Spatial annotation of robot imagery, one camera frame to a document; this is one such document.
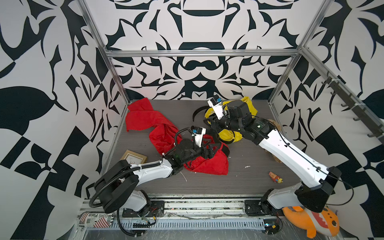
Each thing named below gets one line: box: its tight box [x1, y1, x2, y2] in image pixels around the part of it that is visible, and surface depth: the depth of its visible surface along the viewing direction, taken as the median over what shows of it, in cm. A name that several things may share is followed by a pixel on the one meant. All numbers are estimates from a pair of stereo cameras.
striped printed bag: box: [78, 211, 115, 228], surface depth 70 cm
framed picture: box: [120, 149, 148, 165], surface depth 93 cm
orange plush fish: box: [281, 206, 340, 239], surface depth 66 cm
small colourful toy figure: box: [268, 171, 284, 184], surface depth 83 cm
